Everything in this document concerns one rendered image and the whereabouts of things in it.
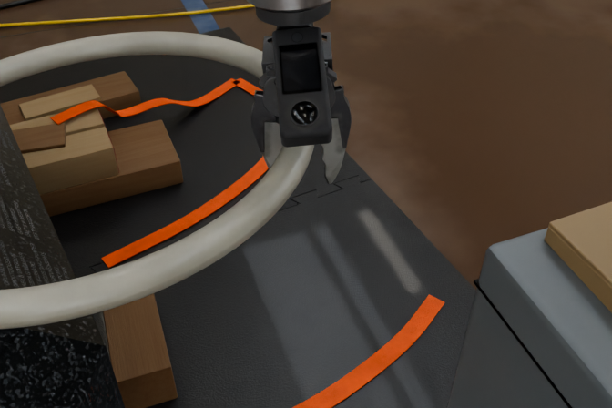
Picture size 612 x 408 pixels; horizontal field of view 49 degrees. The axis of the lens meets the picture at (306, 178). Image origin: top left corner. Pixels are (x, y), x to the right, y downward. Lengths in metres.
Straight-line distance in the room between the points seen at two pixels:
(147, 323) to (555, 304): 1.07
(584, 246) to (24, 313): 0.51
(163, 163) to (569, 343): 1.56
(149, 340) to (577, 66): 2.00
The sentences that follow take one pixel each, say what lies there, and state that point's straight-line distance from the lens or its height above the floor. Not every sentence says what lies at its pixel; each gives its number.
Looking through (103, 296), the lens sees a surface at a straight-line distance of 0.54.
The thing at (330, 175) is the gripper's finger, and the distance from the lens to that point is 0.73.
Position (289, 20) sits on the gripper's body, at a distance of 0.62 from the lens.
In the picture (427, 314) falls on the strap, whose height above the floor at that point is 0.02.
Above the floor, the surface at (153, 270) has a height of 0.96.
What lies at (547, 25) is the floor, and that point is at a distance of 3.16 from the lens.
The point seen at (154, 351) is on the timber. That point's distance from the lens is 1.53.
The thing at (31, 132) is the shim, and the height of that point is 0.21.
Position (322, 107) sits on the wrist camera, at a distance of 0.59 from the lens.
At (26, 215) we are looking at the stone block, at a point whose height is 0.64.
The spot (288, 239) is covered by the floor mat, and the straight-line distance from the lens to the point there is 1.88.
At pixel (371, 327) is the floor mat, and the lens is 1.69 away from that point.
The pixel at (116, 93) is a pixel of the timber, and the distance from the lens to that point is 2.43.
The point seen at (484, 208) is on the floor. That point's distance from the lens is 2.07.
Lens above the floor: 1.35
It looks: 40 degrees down
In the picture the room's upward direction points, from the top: straight up
